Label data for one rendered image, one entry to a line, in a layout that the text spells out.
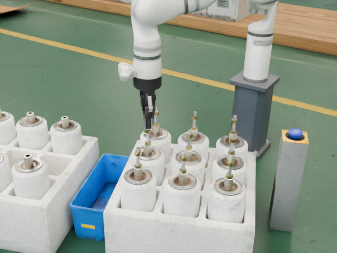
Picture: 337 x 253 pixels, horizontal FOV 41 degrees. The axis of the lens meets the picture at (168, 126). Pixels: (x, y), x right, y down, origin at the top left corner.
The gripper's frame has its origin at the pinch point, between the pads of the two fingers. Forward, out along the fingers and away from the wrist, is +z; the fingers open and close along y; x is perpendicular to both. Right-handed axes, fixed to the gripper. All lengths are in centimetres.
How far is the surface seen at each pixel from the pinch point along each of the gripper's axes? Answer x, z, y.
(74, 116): 23, 35, 77
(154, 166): -1.1, 11.6, -4.7
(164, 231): -1.3, 20.7, -21.2
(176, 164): -7.1, 10.6, -6.2
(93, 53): 13, 35, 163
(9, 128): 42, 13, 26
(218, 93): -49, 35, 94
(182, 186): -6.4, 9.9, -17.8
